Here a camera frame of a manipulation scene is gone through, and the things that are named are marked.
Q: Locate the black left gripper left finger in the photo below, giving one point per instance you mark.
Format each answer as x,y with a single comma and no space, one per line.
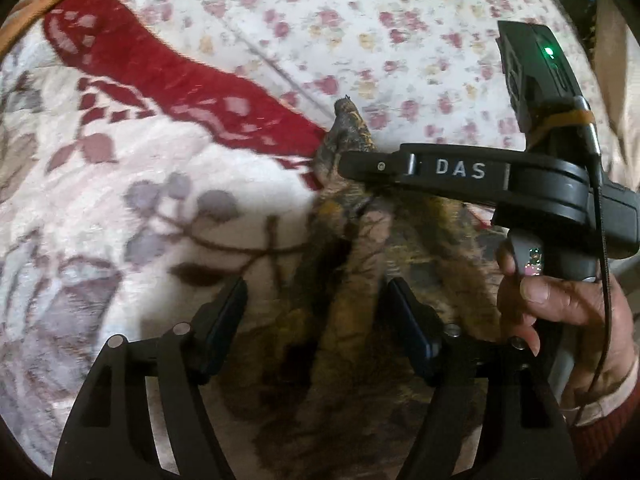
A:
140,413

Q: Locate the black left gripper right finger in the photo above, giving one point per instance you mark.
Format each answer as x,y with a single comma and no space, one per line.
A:
492,414

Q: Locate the brown patterned garment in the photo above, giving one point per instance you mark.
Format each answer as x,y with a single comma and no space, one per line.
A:
322,385

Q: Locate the person's right hand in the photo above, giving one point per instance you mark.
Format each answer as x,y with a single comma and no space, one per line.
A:
603,359

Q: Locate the red sleeve cuff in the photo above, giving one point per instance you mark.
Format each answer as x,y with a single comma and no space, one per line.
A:
606,438

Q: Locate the beige curtain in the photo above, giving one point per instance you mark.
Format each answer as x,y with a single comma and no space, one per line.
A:
616,64

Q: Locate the white floral bed sheet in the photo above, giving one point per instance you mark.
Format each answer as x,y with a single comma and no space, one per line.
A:
418,70

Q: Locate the red floral plush blanket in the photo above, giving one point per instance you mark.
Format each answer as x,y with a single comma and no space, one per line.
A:
134,181

